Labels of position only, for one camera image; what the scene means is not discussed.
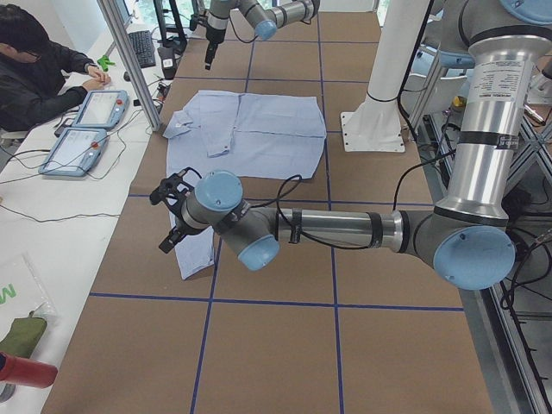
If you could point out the light blue striped shirt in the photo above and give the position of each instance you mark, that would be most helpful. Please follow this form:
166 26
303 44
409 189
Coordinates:
226 136

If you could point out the blue teach pendant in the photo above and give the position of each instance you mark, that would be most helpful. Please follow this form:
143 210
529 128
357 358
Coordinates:
102 109
75 153

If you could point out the upper blue teach pendant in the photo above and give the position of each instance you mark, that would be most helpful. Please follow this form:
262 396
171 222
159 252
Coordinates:
102 109

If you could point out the person in black jacket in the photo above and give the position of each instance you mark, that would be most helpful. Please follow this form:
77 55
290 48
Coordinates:
40 79

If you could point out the black box white label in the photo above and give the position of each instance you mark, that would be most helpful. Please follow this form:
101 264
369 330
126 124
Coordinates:
168 62

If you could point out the black keyboard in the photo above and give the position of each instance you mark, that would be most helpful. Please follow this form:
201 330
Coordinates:
142 44

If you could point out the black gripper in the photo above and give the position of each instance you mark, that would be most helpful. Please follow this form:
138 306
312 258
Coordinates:
213 35
179 223

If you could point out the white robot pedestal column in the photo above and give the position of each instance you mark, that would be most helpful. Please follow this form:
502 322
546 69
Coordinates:
375 125

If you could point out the lower blue teach pendant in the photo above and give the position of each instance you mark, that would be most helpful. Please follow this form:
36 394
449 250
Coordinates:
75 153

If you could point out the green plastic toy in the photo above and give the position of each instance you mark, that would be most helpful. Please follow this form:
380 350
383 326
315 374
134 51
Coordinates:
105 63

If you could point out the aluminium frame post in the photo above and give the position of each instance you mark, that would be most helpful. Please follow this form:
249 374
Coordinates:
120 37

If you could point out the clear plastic bag green print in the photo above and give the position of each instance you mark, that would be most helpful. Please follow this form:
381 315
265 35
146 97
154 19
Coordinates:
22 293

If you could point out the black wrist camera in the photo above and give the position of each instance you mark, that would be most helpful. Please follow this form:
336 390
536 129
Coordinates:
173 190
197 20

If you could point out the green folded cloth pouch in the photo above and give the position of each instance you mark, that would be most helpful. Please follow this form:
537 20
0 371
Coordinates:
23 336

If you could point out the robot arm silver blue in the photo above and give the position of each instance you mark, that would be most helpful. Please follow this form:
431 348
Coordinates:
264 22
463 236

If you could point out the red cylinder bottle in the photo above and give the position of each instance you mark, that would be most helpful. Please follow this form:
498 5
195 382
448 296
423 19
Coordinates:
26 372

